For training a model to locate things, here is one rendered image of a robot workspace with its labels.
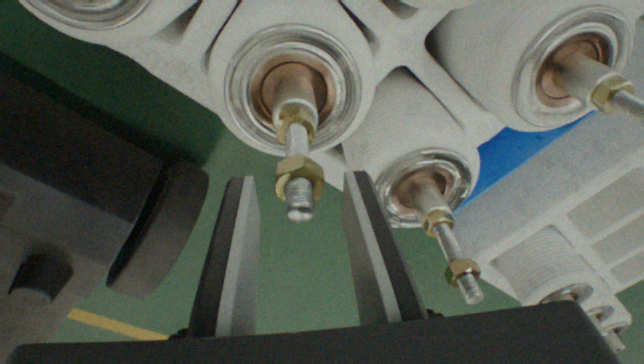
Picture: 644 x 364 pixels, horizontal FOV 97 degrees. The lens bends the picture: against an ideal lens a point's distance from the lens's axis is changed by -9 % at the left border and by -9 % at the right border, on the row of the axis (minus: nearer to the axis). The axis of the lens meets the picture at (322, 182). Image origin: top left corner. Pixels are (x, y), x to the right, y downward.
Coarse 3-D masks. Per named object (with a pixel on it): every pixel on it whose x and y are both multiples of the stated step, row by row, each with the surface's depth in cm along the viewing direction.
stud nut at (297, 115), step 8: (288, 112) 14; (296, 112) 14; (304, 112) 14; (280, 120) 14; (288, 120) 14; (296, 120) 14; (304, 120) 14; (312, 120) 14; (280, 128) 14; (312, 128) 14; (280, 136) 14; (312, 136) 14
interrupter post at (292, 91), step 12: (288, 84) 16; (300, 84) 16; (276, 96) 16; (288, 96) 15; (300, 96) 15; (312, 96) 16; (276, 108) 15; (288, 108) 15; (312, 108) 15; (276, 120) 15
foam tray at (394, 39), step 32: (224, 0) 20; (352, 0) 21; (384, 0) 28; (640, 0) 22; (160, 32) 22; (192, 32) 21; (384, 32) 22; (416, 32) 23; (160, 64) 22; (192, 64) 23; (384, 64) 24; (416, 64) 24; (192, 96) 24; (448, 96) 26; (480, 128) 29; (320, 160) 29
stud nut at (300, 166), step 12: (300, 156) 11; (276, 168) 12; (288, 168) 11; (300, 168) 11; (312, 168) 11; (276, 180) 11; (288, 180) 11; (312, 180) 11; (324, 180) 11; (276, 192) 11
